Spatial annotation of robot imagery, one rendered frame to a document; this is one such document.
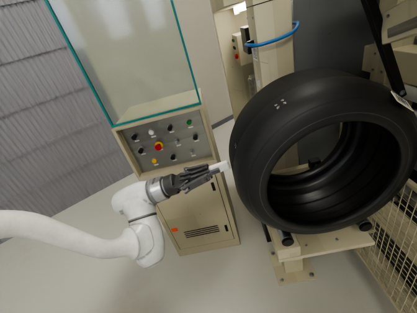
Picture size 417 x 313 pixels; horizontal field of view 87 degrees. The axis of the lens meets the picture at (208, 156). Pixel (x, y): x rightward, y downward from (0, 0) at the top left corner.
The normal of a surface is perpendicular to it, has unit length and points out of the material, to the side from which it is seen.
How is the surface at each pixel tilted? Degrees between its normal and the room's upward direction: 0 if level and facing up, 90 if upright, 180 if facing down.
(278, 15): 90
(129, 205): 53
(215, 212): 90
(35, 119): 90
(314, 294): 0
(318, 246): 0
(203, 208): 90
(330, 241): 0
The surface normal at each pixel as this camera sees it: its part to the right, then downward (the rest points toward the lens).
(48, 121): 0.54, 0.32
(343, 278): -0.25, -0.82
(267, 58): 0.04, 0.52
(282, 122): -0.48, -0.09
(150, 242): 0.60, -0.29
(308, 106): -0.30, -0.20
